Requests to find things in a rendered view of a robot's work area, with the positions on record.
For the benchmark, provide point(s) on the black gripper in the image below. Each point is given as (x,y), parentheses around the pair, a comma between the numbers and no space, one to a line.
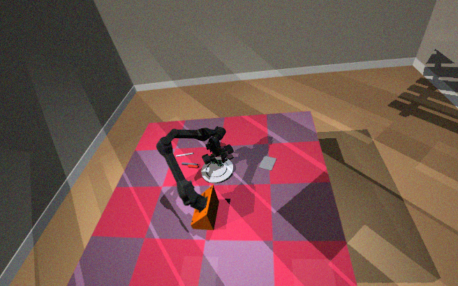
(217,152)

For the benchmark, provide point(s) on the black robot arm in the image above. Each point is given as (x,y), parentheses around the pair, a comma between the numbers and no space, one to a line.
(185,189)

